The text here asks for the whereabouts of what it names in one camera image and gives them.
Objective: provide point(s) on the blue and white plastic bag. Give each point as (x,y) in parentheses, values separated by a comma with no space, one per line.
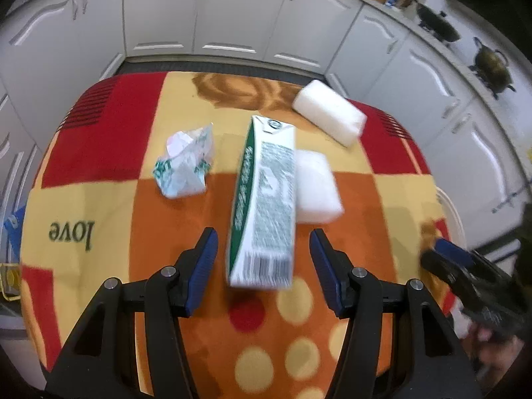
(13,228)

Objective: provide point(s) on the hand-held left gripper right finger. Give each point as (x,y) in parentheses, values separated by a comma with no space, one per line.
(325,272)

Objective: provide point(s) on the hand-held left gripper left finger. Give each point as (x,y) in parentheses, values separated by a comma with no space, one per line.
(203,272)

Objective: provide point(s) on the crumpled white green paper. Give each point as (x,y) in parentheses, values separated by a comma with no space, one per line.
(183,166)

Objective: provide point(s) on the white kitchen cabinet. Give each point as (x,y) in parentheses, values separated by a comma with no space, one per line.
(249,8)

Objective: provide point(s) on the white foam block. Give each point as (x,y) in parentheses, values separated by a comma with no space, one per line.
(328,110)
(318,187)

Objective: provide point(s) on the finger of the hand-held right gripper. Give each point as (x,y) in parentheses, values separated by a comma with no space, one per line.
(451,270)
(455,251)

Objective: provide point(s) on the red and yellow patterned mat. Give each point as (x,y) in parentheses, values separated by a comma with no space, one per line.
(145,224)

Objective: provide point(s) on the green and white carton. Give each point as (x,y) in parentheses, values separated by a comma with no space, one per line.
(266,199)

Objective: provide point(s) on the white plastic bucket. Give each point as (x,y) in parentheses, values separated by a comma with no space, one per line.
(455,216)

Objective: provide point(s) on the yellow plastic item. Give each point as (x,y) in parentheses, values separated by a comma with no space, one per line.
(9,282)

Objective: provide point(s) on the person's right hand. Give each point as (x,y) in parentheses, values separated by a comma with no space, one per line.
(496,347)

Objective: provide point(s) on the black wok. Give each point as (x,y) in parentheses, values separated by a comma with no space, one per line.
(438,23)

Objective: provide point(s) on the dark brass pot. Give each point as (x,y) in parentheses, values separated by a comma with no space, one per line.
(492,68)

